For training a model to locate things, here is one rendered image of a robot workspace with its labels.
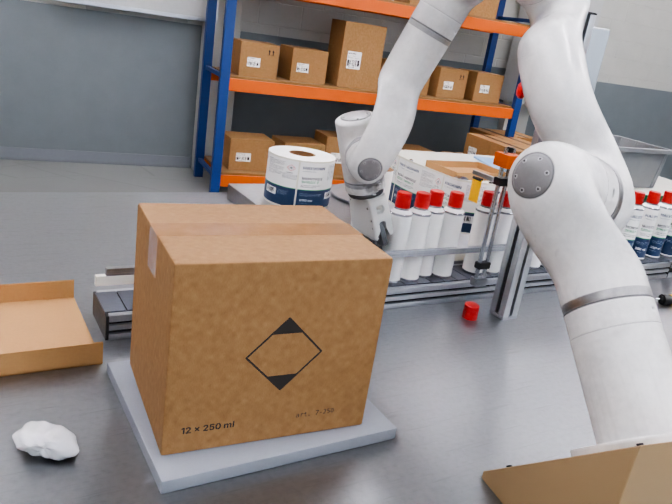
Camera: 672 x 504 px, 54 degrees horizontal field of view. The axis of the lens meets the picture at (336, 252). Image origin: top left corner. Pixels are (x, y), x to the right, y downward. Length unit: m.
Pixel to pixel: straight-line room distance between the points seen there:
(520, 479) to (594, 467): 0.14
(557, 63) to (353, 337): 0.51
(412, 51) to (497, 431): 0.69
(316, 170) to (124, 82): 3.98
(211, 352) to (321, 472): 0.23
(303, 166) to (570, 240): 1.09
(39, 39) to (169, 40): 0.97
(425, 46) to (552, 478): 0.78
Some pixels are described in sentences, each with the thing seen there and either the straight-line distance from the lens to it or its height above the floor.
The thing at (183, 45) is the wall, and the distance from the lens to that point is 5.79.
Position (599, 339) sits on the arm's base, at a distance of 0.93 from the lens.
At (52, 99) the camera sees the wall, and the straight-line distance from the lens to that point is 5.74.
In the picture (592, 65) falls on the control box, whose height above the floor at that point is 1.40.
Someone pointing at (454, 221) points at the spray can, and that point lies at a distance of 1.53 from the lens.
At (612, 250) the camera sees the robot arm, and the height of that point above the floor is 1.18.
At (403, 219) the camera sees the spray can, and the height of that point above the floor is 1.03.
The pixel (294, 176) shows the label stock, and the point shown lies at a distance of 1.90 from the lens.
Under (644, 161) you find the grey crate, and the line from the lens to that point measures 3.91.
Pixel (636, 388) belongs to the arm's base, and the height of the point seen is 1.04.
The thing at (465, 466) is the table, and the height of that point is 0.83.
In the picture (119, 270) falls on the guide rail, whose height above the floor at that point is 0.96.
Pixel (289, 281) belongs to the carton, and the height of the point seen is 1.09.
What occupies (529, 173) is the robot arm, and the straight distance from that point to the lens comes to 0.94.
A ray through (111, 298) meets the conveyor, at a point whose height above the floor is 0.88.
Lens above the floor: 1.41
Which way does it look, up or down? 19 degrees down
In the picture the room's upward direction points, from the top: 9 degrees clockwise
